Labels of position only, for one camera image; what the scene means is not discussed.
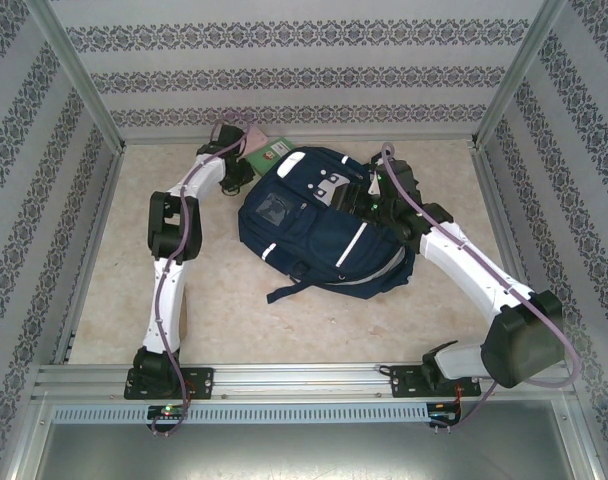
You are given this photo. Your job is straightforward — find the navy blue backpack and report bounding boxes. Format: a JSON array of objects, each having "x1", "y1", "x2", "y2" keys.
[{"x1": 237, "y1": 145, "x2": 416, "y2": 305}]

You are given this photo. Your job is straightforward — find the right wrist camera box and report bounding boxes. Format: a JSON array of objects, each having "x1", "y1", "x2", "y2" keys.
[{"x1": 364, "y1": 167, "x2": 388, "y2": 214}]

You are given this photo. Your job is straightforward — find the slotted grey cable duct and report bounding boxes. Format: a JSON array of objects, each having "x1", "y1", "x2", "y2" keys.
[{"x1": 51, "y1": 402, "x2": 430, "y2": 426}]

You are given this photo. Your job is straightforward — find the left controller board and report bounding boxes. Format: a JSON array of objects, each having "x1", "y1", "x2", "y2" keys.
[{"x1": 148, "y1": 404, "x2": 190, "y2": 420}]

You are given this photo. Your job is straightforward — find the aluminium frame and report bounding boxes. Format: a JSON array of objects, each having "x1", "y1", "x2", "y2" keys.
[{"x1": 6, "y1": 0, "x2": 605, "y2": 480}]

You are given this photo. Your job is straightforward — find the pink pencil case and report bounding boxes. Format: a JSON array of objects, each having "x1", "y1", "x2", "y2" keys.
[{"x1": 242, "y1": 124, "x2": 269, "y2": 160}]

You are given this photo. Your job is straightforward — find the right controller board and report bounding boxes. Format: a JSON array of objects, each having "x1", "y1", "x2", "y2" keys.
[{"x1": 428, "y1": 402, "x2": 463, "y2": 422}]

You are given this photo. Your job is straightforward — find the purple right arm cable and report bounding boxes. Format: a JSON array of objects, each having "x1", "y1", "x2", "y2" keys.
[{"x1": 381, "y1": 142, "x2": 583, "y2": 436}]

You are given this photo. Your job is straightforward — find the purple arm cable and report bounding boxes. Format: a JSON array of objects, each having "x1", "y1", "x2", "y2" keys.
[
  {"x1": 381, "y1": 142, "x2": 583, "y2": 436},
  {"x1": 151, "y1": 112, "x2": 258, "y2": 439}
]

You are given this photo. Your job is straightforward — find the grey metal sheet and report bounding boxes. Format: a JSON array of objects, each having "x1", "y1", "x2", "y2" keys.
[{"x1": 33, "y1": 423, "x2": 585, "y2": 480}]

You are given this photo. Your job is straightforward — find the controller board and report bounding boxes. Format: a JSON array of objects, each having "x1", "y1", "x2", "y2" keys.
[
  {"x1": 428, "y1": 402, "x2": 463, "y2": 422},
  {"x1": 148, "y1": 404, "x2": 190, "y2": 420}
]

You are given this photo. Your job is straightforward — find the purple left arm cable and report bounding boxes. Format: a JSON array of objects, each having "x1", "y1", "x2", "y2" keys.
[{"x1": 151, "y1": 112, "x2": 258, "y2": 439}]

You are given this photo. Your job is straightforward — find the brown glasses case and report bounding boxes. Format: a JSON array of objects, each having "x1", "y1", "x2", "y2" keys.
[{"x1": 179, "y1": 287, "x2": 190, "y2": 346}]

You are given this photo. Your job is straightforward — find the green book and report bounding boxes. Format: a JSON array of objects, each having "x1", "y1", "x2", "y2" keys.
[{"x1": 244, "y1": 137, "x2": 294, "y2": 177}]

